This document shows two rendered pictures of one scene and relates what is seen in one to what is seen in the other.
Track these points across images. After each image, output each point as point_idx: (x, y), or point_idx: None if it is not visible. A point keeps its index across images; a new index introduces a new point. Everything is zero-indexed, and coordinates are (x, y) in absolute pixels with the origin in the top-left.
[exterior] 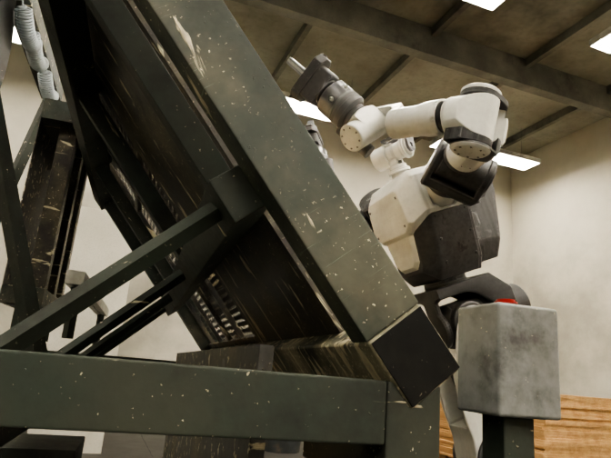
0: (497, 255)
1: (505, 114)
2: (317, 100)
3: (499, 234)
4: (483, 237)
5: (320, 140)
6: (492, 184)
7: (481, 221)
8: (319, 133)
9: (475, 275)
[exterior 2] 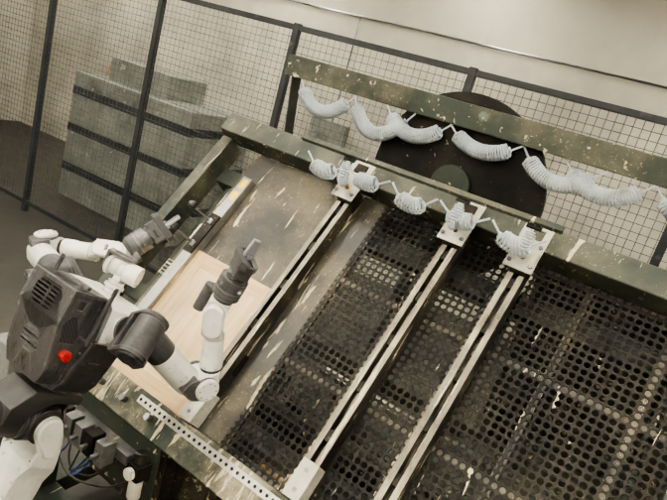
0: (6, 357)
1: (29, 243)
2: (153, 241)
3: (7, 337)
4: (24, 338)
5: (236, 262)
6: (21, 291)
7: (28, 324)
8: (239, 253)
9: (25, 376)
